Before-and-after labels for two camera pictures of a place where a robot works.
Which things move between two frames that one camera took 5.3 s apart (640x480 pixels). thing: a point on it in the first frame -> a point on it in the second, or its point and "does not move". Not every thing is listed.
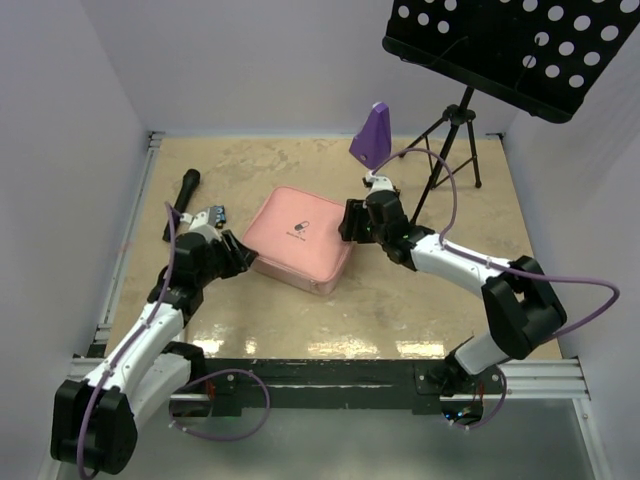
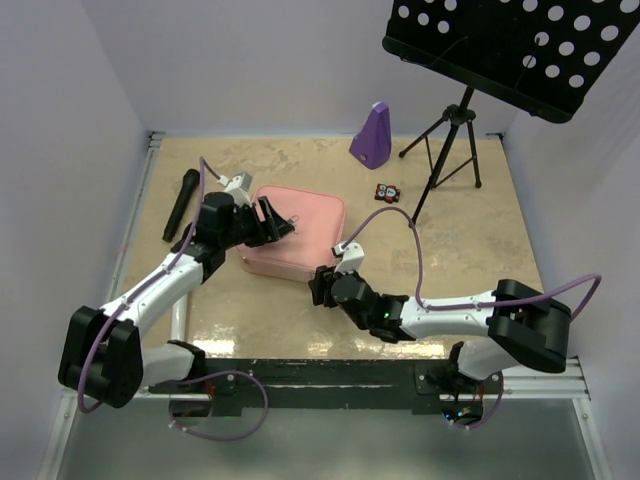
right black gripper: [355, 211] -> [321, 282]
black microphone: [190, 182] does not move
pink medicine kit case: [297, 238] does not move
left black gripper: [244, 255] -> [277, 225]
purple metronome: [372, 142] does not move
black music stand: [546, 56] does not move
